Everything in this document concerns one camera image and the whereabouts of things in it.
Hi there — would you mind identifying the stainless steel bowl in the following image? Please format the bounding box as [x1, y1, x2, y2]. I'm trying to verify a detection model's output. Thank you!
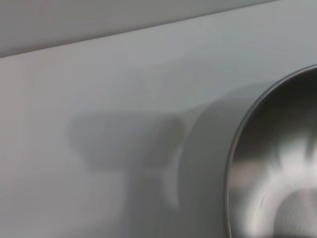
[224, 63, 317, 238]

